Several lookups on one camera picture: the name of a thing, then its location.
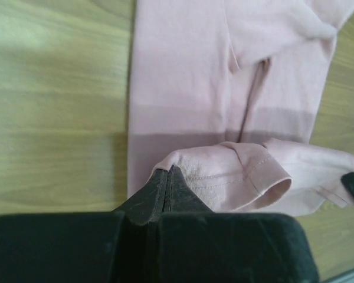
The aluminium frame rail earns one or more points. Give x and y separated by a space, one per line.
347 277

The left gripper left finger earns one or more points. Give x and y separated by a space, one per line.
83 246

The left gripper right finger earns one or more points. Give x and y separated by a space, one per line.
196 245

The pink t shirt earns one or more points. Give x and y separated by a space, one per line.
228 91

